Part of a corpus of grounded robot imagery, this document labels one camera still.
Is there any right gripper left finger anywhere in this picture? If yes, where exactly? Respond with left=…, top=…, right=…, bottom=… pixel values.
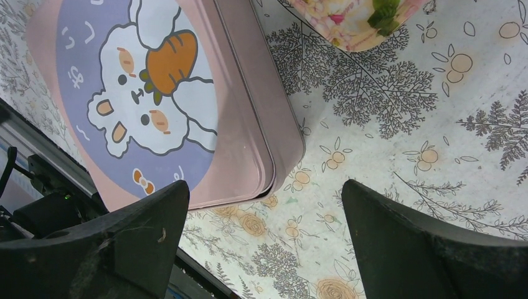
left=1, top=181, right=189, bottom=298

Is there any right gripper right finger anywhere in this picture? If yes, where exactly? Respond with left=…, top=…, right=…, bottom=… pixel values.
left=341, top=179, right=527, bottom=298

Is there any silver tin lid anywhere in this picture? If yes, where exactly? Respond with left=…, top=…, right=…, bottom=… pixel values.
left=26, top=1, right=304, bottom=211

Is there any floral table mat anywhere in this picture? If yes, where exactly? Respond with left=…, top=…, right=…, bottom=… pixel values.
left=1, top=1, right=527, bottom=298

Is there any floral rectangular tray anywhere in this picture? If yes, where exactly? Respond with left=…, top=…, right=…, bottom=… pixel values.
left=288, top=0, right=426, bottom=52

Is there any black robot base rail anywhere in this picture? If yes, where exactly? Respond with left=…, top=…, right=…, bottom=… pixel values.
left=0, top=98, right=240, bottom=299

